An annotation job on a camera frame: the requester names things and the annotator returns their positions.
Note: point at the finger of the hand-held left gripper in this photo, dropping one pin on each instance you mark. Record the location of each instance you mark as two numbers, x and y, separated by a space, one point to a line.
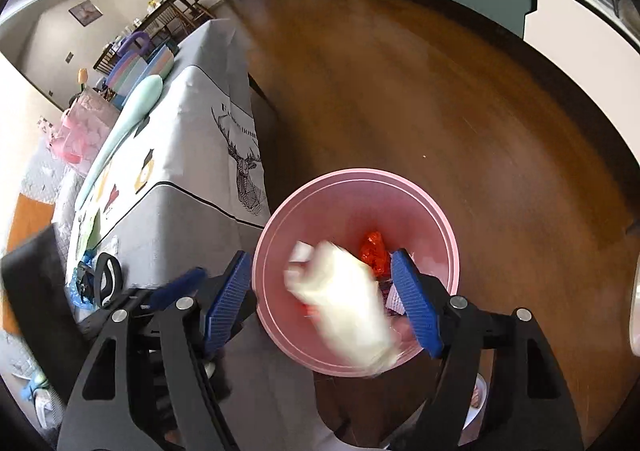
175 283

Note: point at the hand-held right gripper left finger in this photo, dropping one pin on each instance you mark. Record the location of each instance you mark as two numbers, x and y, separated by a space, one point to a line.
225 301

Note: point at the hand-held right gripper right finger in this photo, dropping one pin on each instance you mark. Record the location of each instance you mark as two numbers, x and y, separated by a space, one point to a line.
415 301

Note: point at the red plastic bag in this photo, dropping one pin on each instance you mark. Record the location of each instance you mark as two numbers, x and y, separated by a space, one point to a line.
375 251

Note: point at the cream paper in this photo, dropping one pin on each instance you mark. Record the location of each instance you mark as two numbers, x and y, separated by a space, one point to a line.
345 301

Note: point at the pink plastic bin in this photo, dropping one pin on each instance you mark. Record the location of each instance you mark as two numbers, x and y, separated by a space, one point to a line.
310 211

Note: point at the blue plastic bag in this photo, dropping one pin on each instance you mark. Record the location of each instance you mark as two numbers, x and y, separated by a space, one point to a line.
80 281

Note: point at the grey tablecloth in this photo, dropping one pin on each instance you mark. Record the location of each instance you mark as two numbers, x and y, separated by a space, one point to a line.
165 231

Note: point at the orange cushion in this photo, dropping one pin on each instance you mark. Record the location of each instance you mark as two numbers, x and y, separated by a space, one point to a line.
30 221

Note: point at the green leaflet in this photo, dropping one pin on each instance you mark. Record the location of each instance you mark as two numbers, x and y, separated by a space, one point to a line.
90 231

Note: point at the white slipper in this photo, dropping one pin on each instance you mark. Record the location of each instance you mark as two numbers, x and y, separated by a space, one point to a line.
477 396

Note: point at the sofa with grey quilted cover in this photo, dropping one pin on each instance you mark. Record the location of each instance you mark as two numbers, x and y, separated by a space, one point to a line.
42 176

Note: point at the white deer print table runner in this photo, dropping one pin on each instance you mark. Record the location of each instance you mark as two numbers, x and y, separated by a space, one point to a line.
200 131

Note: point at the pink gift bag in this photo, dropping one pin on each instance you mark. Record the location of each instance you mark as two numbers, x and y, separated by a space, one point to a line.
82 131

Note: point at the stack of pastel bowls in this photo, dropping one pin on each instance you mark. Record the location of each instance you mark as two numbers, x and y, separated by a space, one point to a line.
157 62

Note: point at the yellow tulip ornament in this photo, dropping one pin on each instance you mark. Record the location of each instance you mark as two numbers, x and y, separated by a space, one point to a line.
83 76

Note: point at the purple curved tube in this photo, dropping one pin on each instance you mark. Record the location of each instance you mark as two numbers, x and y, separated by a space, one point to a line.
132 38

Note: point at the wooden dining table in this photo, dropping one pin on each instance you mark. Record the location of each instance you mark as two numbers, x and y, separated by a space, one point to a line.
165 6

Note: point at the cluster of bottles and jars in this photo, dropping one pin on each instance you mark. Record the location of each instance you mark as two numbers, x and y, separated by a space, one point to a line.
155 5

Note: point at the framed wall picture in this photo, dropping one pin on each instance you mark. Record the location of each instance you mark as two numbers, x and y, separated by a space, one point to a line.
85 11

